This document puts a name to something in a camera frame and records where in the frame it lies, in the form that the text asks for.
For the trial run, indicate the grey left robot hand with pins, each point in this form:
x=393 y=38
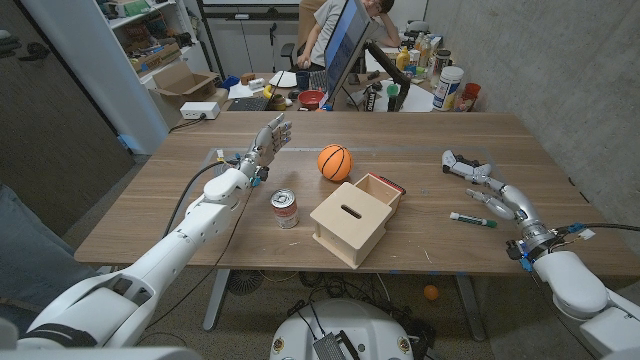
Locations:
x=265 y=147

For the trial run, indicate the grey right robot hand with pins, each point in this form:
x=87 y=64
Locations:
x=522 y=207

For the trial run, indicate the green whiteboard marker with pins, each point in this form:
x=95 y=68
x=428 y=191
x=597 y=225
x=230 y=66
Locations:
x=472 y=220

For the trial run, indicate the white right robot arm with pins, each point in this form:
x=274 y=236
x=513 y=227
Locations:
x=575 y=285

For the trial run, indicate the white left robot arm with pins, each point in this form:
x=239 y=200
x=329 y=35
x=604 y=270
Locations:
x=165 y=255

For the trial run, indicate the red white tin can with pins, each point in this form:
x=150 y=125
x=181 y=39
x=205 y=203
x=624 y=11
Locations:
x=285 y=210

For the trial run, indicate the black drink can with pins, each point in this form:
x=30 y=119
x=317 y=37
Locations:
x=370 y=100

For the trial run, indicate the small orange ball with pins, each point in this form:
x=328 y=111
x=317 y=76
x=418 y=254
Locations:
x=431 y=292

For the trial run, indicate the light wooden drawer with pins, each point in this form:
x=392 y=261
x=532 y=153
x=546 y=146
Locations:
x=382 y=192

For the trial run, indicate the black laptop keyboard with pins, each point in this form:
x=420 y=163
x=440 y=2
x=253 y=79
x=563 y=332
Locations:
x=248 y=104

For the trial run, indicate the red bowl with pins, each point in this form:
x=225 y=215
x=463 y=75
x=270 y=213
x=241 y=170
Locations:
x=311 y=99

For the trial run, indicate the orange mini basketball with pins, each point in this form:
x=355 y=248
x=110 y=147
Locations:
x=335 y=162

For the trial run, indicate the white game controller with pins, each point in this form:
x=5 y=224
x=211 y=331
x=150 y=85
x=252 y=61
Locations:
x=462 y=167

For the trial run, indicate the white power box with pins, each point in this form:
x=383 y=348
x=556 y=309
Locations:
x=199 y=110

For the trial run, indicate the open cardboard box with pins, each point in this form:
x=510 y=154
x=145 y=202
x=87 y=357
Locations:
x=182 y=82

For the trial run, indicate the grey table leg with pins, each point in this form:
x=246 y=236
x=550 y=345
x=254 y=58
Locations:
x=470 y=305
x=216 y=300

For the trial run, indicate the light wooden slotted box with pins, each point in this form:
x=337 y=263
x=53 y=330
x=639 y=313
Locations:
x=350 y=235

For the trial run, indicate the red plastic container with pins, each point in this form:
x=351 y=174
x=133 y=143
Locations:
x=469 y=95

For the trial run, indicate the black computer monitor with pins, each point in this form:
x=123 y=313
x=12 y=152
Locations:
x=345 y=45

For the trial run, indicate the black round fan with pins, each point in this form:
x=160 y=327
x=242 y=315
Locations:
x=245 y=281

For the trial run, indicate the green capped bottle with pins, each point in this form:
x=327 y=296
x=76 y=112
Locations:
x=393 y=95

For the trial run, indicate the seated person in grey shirt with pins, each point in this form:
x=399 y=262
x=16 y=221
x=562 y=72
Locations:
x=330 y=25

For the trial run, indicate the white labelled canister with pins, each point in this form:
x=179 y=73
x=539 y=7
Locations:
x=446 y=90

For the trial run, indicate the yellow squeeze bottle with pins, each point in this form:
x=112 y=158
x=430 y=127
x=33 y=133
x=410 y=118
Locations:
x=402 y=59

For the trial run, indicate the white shelf unit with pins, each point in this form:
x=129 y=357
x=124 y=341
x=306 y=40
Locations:
x=100 y=60

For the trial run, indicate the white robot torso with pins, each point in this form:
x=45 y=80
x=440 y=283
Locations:
x=345 y=325

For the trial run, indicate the person in blue jeans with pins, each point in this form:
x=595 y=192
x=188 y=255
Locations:
x=35 y=260

